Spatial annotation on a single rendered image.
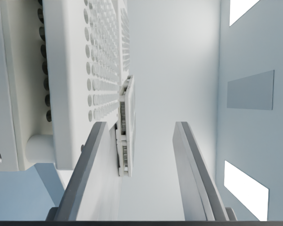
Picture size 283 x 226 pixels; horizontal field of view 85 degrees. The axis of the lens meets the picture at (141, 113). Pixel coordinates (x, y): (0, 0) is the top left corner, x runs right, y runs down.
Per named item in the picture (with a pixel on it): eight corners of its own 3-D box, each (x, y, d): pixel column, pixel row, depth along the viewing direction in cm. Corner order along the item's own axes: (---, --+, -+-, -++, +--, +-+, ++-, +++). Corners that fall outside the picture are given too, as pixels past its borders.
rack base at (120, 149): (121, 120, 101) (126, 120, 101) (123, 150, 111) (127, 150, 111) (116, 142, 79) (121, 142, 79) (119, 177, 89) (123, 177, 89)
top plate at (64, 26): (107, 13, 35) (116, 13, 35) (110, 120, 38) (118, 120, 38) (26, -171, 10) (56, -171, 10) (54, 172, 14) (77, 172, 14)
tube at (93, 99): (35, 94, 18) (100, 94, 18) (36, 105, 18) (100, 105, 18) (26, 94, 16) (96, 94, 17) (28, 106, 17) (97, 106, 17)
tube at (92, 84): (33, 79, 18) (99, 78, 18) (34, 90, 18) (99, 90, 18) (24, 78, 16) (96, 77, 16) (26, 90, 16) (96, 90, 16)
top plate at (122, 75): (121, 10, 60) (127, 10, 60) (124, 74, 69) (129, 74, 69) (109, -16, 37) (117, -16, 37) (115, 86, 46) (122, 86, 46)
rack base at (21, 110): (85, 13, 35) (95, 13, 35) (89, 120, 38) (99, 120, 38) (-49, -170, 10) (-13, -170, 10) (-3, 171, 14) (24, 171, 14)
